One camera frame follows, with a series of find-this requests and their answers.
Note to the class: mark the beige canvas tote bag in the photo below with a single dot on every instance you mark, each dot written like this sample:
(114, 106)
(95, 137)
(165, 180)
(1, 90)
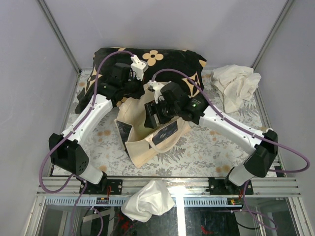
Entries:
(141, 143)

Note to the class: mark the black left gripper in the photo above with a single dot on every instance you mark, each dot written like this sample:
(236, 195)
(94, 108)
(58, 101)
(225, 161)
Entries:
(140, 90)

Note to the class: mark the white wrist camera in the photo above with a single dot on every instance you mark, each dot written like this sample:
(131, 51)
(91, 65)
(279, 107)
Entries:
(156, 87)
(138, 67)

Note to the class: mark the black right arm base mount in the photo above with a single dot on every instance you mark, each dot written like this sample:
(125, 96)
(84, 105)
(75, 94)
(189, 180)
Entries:
(224, 186)

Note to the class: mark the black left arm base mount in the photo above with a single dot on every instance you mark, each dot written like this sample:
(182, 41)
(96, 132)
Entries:
(106, 186)

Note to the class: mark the aluminium front rail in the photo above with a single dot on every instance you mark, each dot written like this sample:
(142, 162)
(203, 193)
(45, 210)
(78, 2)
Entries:
(192, 191)

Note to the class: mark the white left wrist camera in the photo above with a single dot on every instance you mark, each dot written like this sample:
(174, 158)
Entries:
(138, 67)

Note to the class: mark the black floral pillow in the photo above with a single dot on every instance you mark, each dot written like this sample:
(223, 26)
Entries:
(186, 61)

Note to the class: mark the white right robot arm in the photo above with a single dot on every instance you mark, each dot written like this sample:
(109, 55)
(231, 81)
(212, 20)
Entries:
(260, 146)

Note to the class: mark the crumpled white cloth on table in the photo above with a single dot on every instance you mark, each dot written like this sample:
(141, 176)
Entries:
(235, 85)

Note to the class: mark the floral table mat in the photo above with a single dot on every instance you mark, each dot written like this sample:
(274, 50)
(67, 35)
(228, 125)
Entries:
(199, 153)

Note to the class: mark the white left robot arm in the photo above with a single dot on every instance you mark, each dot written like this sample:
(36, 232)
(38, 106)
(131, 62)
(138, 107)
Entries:
(67, 152)

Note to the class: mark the white rag on rail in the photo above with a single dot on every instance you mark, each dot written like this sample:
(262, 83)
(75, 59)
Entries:
(153, 199)

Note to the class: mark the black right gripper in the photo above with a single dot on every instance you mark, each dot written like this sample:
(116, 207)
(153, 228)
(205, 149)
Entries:
(151, 108)

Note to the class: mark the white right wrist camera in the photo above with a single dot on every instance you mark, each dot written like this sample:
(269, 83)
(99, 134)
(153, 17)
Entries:
(156, 87)

